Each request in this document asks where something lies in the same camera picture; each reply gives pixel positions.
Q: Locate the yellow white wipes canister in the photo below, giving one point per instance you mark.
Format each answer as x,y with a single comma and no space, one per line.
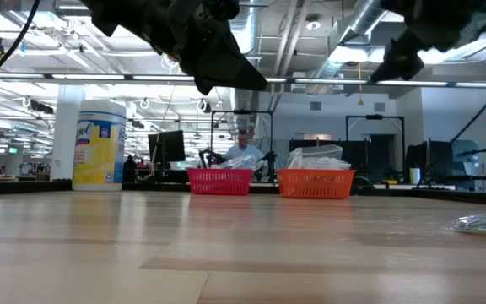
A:
99,152

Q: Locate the red plastic mesh basket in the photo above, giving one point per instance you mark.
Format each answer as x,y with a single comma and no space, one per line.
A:
219,181

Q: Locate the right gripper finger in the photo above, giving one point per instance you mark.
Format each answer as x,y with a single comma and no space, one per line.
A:
403,59

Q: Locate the white cup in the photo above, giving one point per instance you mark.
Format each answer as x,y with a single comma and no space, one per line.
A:
415,176

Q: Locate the long ceiling light strip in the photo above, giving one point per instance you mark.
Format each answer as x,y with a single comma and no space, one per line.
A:
99,77

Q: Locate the black rounded chair back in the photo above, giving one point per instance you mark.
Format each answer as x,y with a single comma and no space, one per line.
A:
361,181

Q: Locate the dark background workstation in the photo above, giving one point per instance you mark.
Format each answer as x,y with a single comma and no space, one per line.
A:
437,160

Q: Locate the orange plastic mesh basket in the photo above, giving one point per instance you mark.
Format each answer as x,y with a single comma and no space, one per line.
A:
314,183

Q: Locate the black background gantry frame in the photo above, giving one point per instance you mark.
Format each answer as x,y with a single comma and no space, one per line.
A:
374,117
243,112

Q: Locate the black background monitor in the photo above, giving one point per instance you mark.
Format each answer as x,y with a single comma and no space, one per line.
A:
167,148

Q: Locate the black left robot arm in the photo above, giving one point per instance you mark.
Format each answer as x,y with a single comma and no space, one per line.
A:
116,12

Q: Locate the silver nail clipper in bag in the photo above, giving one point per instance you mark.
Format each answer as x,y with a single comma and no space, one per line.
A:
483,221

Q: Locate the person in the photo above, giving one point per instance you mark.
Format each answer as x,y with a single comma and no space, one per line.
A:
243,150
130,169

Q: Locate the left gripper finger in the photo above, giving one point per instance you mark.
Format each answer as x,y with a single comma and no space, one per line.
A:
226,67

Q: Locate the black partition panel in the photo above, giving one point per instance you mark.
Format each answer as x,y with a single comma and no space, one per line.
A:
352,152

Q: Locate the round ceiling sensor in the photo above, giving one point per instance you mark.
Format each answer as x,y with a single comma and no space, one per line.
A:
313,23

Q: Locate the silver ventilation duct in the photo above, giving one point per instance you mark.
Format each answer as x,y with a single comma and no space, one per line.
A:
369,17
249,38

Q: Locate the black background robot arm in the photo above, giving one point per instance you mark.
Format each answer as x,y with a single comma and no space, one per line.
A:
209,156
270,162

